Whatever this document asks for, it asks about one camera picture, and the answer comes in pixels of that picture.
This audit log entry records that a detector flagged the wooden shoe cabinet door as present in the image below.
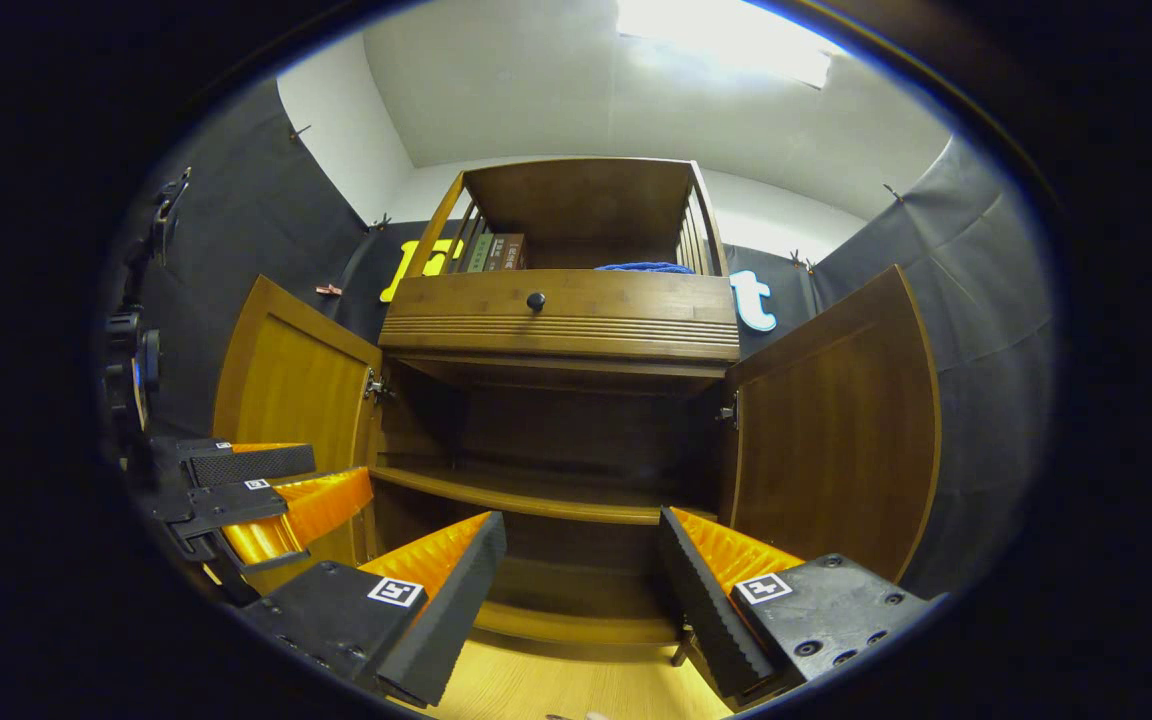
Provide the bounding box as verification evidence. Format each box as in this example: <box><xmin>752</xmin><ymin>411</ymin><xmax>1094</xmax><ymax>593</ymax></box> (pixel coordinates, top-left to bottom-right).
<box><xmin>719</xmin><ymin>264</ymin><xmax>942</xmax><ymax>584</ymax></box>
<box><xmin>212</xmin><ymin>275</ymin><xmax>384</xmax><ymax>591</ymax></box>

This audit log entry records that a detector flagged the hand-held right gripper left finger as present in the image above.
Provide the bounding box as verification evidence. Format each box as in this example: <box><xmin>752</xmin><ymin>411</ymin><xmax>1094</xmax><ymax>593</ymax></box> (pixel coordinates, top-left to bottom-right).
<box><xmin>241</xmin><ymin>510</ymin><xmax>509</xmax><ymax>709</ymax></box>

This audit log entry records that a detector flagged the wooden double-door shoe cabinet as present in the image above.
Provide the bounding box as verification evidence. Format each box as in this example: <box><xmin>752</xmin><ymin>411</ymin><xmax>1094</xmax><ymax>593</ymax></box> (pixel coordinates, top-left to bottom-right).
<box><xmin>212</xmin><ymin>157</ymin><xmax>942</xmax><ymax>651</ymax></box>

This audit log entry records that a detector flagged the wooden cabinet shelf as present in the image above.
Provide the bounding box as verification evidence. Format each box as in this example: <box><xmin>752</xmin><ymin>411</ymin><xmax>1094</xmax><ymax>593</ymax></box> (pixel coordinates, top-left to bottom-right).
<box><xmin>368</xmin><ymin>465</ymin><xmax>717</xmax><ymax>526</ymax></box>

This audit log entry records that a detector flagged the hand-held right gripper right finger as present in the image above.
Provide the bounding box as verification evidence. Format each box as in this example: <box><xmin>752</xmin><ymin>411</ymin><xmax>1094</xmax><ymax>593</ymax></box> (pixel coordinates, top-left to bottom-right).
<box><xmin>658</xmin><ymin>505</ymin><xmax>937</xmax><ymax>711</ymax></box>

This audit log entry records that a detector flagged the black backdrop cloth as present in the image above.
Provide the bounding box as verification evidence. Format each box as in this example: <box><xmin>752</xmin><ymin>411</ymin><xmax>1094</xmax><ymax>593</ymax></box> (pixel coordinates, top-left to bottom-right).
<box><xmin>101</xmin><ymin>80</ymin><xmax>1057</xmax><ymax>601</ymax></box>

